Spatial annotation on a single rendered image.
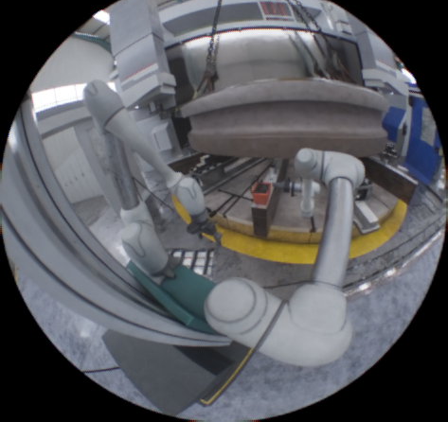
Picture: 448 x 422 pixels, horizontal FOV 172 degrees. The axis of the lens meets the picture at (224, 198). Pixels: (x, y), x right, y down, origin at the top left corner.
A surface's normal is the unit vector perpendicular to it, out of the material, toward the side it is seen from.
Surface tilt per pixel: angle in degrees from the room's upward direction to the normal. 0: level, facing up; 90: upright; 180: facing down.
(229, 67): 90
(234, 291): 6
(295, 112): 90
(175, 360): 0
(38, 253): 90
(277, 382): 0
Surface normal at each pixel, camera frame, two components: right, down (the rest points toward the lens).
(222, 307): -0.25, -0.86
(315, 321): -0.32, -0.69
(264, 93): -0.43, 0.58
